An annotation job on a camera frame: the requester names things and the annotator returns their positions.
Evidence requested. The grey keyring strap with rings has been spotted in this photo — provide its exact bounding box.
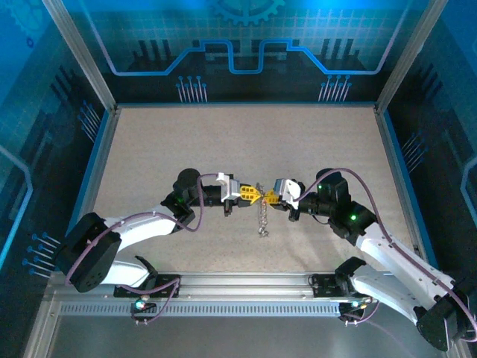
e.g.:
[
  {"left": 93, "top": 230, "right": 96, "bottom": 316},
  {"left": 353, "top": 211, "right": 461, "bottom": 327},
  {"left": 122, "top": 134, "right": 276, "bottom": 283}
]
[{"left": 257, "top": 181, "right": 271, "bottom": 239}]

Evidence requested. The blue table edge strip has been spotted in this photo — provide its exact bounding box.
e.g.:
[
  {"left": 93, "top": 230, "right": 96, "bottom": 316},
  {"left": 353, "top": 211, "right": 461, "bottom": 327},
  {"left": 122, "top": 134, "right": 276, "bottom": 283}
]
[{"left": 116, "top": 101, "right": 377, "bottom": 110}]

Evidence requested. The grey metal front tray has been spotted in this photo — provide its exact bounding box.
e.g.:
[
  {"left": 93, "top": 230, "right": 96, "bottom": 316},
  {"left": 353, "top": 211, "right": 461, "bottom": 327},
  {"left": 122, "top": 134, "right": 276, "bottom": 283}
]
[{"left": 48, "top": 316, "right": 448, "bottom": 358}]

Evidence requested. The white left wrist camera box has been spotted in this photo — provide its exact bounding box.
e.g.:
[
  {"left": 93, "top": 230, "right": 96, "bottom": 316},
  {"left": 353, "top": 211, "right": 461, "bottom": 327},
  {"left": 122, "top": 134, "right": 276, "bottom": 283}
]
[{"left": 215, "top": 172, "right": 241, "bottom": 203}]

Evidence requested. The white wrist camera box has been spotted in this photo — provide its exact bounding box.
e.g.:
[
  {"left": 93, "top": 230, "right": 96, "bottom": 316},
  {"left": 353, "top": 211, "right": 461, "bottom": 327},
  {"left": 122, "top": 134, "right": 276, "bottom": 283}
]
[
  {"left": 273, "top": 178, "right": 305, "bottom": 210},
  {"left": 215, "top": 172, "right": 241, "bottom": 203}
]

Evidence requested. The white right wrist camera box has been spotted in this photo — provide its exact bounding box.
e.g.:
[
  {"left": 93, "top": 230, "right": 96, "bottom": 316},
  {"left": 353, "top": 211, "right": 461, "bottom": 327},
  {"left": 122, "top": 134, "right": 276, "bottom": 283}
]
[{"left": 273, "top": 178, "right": 305, "bottom": 210}]

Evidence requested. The aluminium table side rail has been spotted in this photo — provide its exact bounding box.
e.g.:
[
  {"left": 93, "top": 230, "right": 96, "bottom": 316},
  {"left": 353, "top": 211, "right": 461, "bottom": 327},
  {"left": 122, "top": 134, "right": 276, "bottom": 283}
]
[
  {"left": 373, "top": 106, "right": 473, "bottom": 358},
  {"left": 22, "top": 106, "right": 121, "bottom": 358}
]

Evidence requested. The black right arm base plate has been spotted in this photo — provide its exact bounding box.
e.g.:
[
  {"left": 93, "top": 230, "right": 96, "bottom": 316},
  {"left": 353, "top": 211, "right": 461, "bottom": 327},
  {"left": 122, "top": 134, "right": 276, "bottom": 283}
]
[{"left": 309, "top": 274, "right": 373, "bottom": 299}]

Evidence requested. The aluminium mounting rail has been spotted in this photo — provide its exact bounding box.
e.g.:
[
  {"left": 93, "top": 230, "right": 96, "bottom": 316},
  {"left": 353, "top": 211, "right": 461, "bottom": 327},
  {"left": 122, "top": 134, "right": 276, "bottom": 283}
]
[{"left": 177, "top": 271, "right": 315, "bottom": 299}]

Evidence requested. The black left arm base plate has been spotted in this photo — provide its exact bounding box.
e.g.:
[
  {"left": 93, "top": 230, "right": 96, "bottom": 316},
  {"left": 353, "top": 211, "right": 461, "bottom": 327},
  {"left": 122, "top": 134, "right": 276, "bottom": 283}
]
[{"left": 113, "top": 274, "right": 183, "bottom": 299}]

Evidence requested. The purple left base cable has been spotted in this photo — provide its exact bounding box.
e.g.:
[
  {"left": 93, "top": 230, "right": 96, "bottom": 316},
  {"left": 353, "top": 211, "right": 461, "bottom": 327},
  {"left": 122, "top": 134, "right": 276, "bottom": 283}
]
[{"left": 130, "top": 277, "right": 183, "bottom": 325}]

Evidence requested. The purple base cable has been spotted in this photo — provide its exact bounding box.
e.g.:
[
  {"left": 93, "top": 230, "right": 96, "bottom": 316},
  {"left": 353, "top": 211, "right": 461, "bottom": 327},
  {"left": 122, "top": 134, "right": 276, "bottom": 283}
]
[
  {"left": 130, "top": 277, "right": 183, "bottom": 325},
  {"left": 341, "top": 296, "right": 415, "bottom": 358}
]

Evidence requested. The slotted grey cable duct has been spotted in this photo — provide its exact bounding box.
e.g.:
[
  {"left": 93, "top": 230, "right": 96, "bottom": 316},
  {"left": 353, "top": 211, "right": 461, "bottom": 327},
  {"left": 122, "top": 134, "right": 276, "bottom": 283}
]
[{"left": 59, "top": 302, "right": 342, "bottom": 318}]

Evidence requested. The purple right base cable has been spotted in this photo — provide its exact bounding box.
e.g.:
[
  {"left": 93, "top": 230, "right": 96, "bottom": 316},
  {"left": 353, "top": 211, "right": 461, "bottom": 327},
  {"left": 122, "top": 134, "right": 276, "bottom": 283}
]
[{"left": 341, "top": 296, "right": 415, "bottom": 358}]

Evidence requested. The aluminium frame post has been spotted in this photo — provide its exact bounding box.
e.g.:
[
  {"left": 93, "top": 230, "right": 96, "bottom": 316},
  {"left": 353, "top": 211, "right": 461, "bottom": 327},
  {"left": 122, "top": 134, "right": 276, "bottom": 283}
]
[
  {"left": 373, "top": 0, "right": 449, "bottom": 113},
  {"left": 41, "top": 0, "right": 121, "bottom": 113}
]

